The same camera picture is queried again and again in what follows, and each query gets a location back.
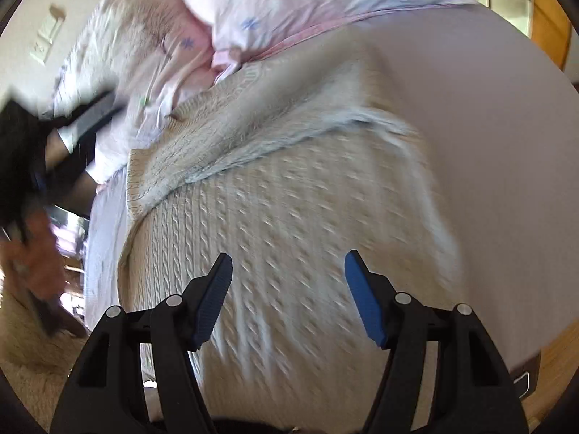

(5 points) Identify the left floral pink pillow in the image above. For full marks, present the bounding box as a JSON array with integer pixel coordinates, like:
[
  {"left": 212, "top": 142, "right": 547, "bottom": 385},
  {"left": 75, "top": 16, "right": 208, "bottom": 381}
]
[{"left": 52, "top": 0, "right": 215, "bottom": 184}]

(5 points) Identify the wooden headboard with panels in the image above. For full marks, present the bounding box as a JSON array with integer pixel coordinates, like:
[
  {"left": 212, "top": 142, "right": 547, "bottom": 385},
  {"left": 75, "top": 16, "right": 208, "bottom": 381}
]
[{"left": 451, "top": 0, "right": 576, "bottom": 72}]

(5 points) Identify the person's left hand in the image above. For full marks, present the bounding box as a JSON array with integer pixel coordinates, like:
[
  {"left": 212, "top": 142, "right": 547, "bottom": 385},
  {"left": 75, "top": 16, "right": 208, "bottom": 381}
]
[{"left": 1, "top": 209, "right": 66, "bottom": 304}]

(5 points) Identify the white wall switch plate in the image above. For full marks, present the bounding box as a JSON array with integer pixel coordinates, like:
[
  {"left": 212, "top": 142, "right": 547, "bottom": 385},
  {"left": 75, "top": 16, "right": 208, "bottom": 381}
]
[{"left": 29, "top": 5, "right": 66, "bottom": 66}]

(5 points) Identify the beige cable-knit sweater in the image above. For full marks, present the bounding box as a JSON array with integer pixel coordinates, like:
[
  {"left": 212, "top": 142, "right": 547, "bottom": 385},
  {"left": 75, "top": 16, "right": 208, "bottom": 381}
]
[{"left": 118, "top": 29, "right": 465, "bottom": 433}]

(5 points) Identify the lilac bed sheet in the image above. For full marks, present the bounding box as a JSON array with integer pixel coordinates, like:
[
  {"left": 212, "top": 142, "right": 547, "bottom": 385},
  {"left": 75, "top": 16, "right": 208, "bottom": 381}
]
[{"left": 85, "top": 6, "right": 578, "bottom": 369}]

